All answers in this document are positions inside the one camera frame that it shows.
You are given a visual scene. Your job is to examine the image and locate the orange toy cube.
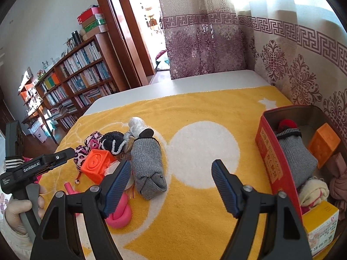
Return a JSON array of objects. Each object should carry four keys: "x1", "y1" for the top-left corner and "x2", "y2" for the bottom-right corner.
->
[{"x1": 81, "y1": 149, "x2": 116, "y2": 184}]

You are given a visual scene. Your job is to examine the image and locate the leopard print sock ball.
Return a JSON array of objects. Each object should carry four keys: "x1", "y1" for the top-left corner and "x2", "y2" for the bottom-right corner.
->
[{"x1": 74, "y1": 132, "x2": 102, "y2": 172}]

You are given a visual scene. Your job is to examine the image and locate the black white trim sock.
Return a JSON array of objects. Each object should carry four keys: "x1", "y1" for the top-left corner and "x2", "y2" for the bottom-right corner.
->
[{"x1": 99, "y1": 131, "x2": 126, "y2": 156}]

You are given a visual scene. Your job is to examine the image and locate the white plastic bag bundle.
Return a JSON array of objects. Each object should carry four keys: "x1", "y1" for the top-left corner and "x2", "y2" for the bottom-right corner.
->
[{"x1": 128, "y1": 117, "x2": 148, "y2": 138}]

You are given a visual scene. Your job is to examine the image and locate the left gloved hand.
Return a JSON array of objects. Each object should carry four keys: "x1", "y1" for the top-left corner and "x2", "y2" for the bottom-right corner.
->
[{"x1": 5, "y1": 186, "x2": 46, "y2": 235}]

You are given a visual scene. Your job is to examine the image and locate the yellow carton box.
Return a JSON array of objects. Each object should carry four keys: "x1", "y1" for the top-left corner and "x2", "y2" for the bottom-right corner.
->
[{"x1": 302, "y1": 201, "x2": 339, "y2": 257}]

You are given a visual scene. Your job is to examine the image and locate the cream sock ball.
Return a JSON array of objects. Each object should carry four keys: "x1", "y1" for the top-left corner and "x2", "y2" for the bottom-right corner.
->
[{"x1": 298, "y1": 177, "x2": 329, "y2": 209}]

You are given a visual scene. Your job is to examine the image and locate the grey sock in box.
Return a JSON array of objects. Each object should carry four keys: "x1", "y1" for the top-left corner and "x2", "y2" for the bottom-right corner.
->
[{"x1": 276, "y1": 119, "x2": 318, "y2": 189}]

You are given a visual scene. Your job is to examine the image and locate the mauve cloth bundle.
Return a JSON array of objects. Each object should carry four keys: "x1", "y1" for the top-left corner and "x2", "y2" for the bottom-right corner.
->
[{"x1": 326, "y1": 153, "x2": 347, "y2": 221}]

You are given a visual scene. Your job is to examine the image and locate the small orange side shelf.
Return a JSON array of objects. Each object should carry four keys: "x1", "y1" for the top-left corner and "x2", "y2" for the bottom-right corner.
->
[{"x1": 18, "y1": 67, "x2": 58, "y2": 145}]

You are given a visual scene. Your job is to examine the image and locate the yellow white towel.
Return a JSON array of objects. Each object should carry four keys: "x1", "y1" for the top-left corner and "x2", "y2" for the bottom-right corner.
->
[{"x1": 38, "y1": 85, "x2": 295, "y2": 260}]

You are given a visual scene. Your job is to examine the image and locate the orange cube in box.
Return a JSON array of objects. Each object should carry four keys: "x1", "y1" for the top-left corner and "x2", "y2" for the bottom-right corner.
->
[{"x1": 308, "y1": 123, "x2": 340, "y2": 169}]

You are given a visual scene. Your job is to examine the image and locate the beige grey sock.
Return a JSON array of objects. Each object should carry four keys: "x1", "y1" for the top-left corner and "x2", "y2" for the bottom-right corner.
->
[{"x1": 119, "y1": 131, "x2": 135, "y2": 160}]

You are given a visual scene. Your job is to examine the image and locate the red tin box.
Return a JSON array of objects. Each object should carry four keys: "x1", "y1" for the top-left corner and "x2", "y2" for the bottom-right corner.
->
[{"x1": 255, "y1": 104, "x2": 347, "y2": 260}]

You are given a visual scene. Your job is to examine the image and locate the wooden bookshelf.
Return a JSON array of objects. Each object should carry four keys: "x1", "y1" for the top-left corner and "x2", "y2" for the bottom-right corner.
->
[{"x1": 35, "y1": 32, "x2": 130, "y2": 131}]

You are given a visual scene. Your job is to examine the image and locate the stacked gift boxes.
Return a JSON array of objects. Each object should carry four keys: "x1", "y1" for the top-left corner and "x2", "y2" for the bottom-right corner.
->
[{"x1": 77, "y1": 5, "x2": 109, "y2": 41}]

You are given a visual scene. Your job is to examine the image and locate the patterned lace curtain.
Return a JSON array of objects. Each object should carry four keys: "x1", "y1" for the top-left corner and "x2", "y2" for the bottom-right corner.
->
[{"x1": 159, "y1": 0, "x2": 346, "y2": 135}]

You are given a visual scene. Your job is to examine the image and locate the brown wooden door frame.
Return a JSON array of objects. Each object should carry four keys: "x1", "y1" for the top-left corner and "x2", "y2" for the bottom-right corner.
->
[{"x1": 97, "y1": 0, "x2": 155, "y2": 91}]

